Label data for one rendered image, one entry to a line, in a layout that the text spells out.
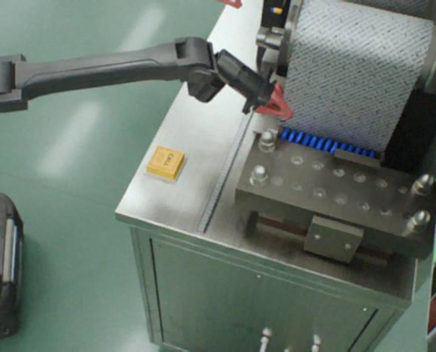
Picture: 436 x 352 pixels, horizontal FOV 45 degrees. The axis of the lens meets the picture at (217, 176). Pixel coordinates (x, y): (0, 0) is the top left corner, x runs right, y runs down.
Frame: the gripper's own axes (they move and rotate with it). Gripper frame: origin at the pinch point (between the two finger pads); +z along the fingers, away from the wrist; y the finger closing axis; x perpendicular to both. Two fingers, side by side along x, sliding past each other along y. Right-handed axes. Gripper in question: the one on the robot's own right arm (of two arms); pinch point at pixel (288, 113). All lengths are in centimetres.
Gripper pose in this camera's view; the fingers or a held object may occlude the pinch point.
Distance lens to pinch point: 116.5
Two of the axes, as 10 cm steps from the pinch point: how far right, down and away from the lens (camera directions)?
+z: 8.0, 5.4, 2.6
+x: 5.1, -3.8, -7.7
